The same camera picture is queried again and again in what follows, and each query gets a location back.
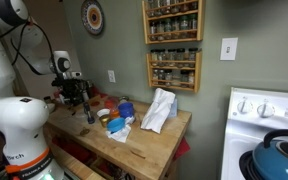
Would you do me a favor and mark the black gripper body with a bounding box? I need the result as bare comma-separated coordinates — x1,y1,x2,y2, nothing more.
52,78,91,97

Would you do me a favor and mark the white wrist-mounted box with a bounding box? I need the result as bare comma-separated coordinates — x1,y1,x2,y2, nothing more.
71,70,84,79

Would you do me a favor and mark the white bowl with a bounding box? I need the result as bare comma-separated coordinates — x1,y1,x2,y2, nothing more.
44,101,57,114

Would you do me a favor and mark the gold metal cup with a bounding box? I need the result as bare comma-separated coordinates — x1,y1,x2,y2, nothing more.
99,114,112,128

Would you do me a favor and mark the orange plastic cup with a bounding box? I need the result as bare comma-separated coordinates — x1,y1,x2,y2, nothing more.
109,108,121,120

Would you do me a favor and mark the small metal-lidded glass jar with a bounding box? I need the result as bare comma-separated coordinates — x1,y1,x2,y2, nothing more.
118,95,130,105

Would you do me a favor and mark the dark blue plastic cup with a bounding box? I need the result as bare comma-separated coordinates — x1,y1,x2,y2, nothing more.
117,101,136,120

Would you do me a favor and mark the small crumpled white cloth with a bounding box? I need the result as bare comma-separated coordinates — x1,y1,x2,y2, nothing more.
105,116,133,144

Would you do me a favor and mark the large crumpled white paper towel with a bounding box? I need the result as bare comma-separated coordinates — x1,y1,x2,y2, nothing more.
140,87,177,135

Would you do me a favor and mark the glass spice jar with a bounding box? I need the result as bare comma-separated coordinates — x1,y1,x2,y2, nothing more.
164,18,173,40
167,48,177,68
179,15,189,39
159,0,171,15
188,70,196,88
150,49,159,67
187,47,199,69
176,48,186,69
180,69,189,88
172,16,180,39
158,69,166,86
147,0,156,18
170,0,181,14
152,68,159,85
188,0,199,11
158,48,168,67
157,20,165,41
149,21,158,42
188,13,198,38
164,69,174,87

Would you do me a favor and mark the wooden butcher block cart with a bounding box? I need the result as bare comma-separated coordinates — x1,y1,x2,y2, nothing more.
43,94,193,180

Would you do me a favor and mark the pale blue cloth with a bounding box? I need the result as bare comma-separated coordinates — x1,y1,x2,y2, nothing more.
168,98,179,119

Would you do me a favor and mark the red hanging cloth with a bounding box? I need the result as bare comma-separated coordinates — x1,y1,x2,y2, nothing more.
173,137,192,162

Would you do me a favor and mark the white stove knob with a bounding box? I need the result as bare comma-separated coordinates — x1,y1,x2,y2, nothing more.
256,99,276,119
236,98,254,115

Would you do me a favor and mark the white kitchen stove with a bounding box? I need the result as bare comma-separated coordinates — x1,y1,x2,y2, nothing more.
220,87,288,180

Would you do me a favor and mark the black stove burner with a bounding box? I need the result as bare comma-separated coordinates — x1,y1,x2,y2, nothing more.
238,149,262,180

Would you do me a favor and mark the blue enamel kettle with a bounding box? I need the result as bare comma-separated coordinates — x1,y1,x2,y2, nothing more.
252,129,288,180

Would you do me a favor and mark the white wall power outlet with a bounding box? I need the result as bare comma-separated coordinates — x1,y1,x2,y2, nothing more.
107,69,117,84

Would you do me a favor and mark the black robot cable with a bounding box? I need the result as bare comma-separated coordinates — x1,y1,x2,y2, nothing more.
0,18,57,80

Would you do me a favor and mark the patterned decorative wall plate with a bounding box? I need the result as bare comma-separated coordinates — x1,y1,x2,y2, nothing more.
80,0,105,36

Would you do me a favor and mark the wooden wall spice rack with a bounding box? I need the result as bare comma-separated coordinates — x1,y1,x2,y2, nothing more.
146,49,203,94
141,0,206,45

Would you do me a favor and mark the white light switch plate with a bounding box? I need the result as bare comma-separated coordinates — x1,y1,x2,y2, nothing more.
219,37,239,62

